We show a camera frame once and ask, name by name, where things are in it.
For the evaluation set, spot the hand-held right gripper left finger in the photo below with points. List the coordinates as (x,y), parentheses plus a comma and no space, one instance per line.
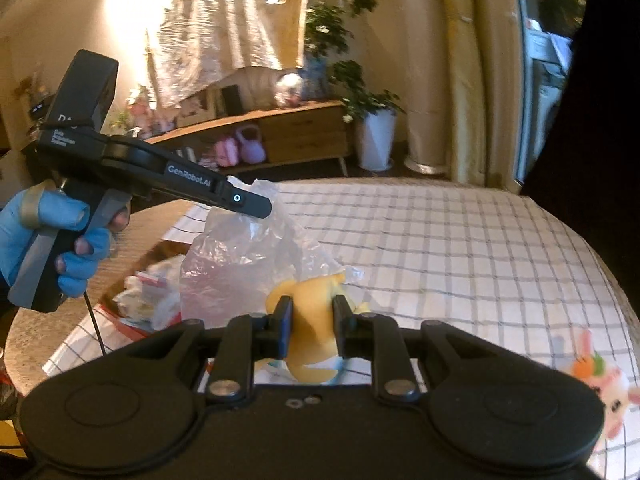
(287,321)

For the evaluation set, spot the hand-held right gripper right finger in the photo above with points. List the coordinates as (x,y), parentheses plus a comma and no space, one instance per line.
(341,322)

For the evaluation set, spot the yellow duck plush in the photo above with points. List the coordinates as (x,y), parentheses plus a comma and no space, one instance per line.
(312,330)

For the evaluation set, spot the clear plastic bag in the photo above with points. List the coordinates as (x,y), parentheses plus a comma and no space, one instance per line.
(240,255)

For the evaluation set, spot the red tin box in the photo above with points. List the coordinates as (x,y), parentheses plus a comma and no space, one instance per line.
(112,320)

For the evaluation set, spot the person's left hand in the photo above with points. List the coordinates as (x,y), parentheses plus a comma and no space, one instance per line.
(17,230)

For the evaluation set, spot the white checkered tablecloth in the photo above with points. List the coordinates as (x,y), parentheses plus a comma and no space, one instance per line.
(450,250)

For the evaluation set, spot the pink kettlebell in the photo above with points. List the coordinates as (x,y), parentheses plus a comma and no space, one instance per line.
(226,154)

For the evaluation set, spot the purple kettlebell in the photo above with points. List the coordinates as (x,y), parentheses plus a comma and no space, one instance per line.
(250,147)

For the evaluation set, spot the white planter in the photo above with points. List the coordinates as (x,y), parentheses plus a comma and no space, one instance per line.
(377,140)

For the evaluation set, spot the wooden sideboard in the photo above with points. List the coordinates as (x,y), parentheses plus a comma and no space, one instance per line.
(300,135)

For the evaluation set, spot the white hanging cloth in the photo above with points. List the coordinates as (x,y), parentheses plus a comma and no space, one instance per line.
(225,25)

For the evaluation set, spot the plastic bag with toys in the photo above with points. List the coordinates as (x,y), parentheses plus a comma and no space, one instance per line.
(289,91)

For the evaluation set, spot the blue figurine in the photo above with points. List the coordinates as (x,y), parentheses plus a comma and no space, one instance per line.
(315,77)

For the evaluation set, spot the green potted plant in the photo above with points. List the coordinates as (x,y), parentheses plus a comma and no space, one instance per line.
(345,60)

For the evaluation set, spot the white pink bunny plush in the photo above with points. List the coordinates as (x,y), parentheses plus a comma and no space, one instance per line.
(607,395)

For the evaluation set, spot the gold curtain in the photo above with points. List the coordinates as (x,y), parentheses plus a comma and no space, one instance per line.
(502,75)

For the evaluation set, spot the balcony plant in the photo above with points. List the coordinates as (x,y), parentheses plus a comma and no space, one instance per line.
(565,5)

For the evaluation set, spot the light photo frame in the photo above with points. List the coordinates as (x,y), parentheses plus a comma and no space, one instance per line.
(197,110)

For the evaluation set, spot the dark picture frame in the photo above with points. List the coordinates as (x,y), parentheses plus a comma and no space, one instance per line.
(232,101)

